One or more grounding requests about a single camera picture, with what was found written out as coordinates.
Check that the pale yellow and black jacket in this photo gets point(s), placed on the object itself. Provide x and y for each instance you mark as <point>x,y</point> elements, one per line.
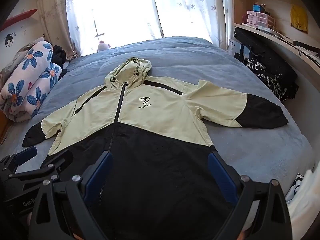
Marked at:
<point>162,110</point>

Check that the thin cross-shaped stand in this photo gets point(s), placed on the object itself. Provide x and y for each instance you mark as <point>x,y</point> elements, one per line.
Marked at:
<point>98,32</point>

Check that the pink plush toy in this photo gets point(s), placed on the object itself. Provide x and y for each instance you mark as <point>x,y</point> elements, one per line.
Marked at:
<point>103,47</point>

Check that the beige curtain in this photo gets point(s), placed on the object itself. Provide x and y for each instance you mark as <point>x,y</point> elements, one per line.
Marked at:
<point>52,17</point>

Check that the blue flower print quilt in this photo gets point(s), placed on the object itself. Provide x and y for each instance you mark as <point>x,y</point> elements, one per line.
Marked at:
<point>32,80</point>

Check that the white printed box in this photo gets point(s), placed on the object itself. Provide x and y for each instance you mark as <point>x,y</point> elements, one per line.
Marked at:
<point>232,46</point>

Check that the wooden bed frame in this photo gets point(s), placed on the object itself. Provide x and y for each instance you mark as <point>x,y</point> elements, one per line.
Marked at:
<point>3,125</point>

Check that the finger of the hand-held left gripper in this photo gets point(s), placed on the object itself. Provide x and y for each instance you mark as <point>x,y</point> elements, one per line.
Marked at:
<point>26,153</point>
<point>58,161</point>

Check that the long black case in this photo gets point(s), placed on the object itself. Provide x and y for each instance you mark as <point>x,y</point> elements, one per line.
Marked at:
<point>265,45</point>

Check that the grey-blue bed blanket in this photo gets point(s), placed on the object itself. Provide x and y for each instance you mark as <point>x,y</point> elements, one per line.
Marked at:
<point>250,150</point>

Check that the black and white striped cloth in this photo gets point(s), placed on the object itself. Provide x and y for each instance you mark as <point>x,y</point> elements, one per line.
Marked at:
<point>296,185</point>

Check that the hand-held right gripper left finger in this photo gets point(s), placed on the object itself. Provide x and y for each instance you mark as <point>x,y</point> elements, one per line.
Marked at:
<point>100,180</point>

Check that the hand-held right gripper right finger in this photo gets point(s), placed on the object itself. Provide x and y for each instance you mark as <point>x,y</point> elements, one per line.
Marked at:
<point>221,180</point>

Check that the cartoon face wall sticker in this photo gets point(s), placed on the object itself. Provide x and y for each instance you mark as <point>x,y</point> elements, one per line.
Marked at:
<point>9,40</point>

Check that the black clothes pile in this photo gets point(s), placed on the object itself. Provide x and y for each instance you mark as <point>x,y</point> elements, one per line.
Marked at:
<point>59,55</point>

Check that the pink mini drawer boxes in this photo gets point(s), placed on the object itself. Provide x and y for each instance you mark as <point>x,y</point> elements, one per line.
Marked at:
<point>258,18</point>

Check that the black and white patterned cloth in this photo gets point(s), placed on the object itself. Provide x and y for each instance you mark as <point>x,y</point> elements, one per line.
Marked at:
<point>265,76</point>

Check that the white leaf-print sheer curtain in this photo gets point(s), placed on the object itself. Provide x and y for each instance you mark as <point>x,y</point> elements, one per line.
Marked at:
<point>190,7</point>

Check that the red wall shelf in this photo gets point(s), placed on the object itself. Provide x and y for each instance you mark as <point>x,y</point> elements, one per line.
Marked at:
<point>22,16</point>

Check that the yellow cloth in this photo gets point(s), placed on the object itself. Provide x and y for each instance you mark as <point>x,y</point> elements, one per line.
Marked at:
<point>299,18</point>

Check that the small blue box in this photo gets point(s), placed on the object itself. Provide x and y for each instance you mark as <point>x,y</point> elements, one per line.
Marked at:
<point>258,8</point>

